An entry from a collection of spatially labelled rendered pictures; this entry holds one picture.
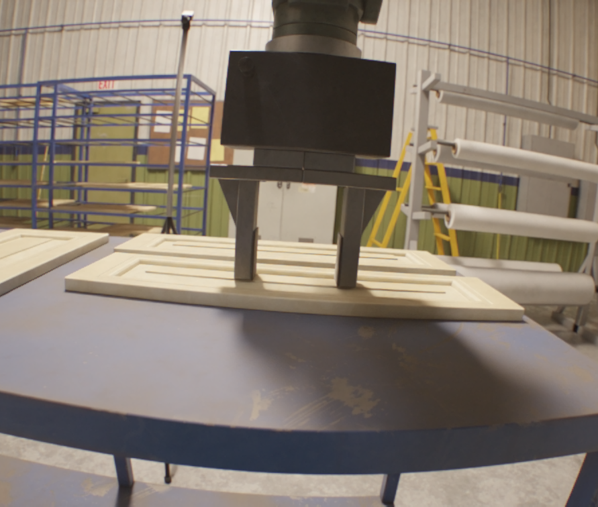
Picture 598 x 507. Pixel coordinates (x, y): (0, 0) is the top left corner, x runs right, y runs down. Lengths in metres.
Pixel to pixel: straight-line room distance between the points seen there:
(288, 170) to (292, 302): 0.18
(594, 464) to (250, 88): 0.59
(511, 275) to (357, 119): 2.94
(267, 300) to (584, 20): 7.49
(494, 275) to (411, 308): 2.79
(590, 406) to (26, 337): 0.55
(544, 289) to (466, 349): 3.09
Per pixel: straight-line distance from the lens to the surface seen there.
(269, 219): 5.01
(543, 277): 3.60
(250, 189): 0.60
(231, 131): 0.56
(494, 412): 0.38
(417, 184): 3.32
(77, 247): 0.85
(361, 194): 0.60
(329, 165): 0.59
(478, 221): 3.21
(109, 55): 6.44
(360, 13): 0.64
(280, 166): 0.59
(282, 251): 0.85
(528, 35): 7.03
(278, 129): 0.56
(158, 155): 5.89
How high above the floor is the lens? 1.22
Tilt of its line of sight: 11 degrees down
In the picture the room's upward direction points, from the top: 5 degrees clockwise
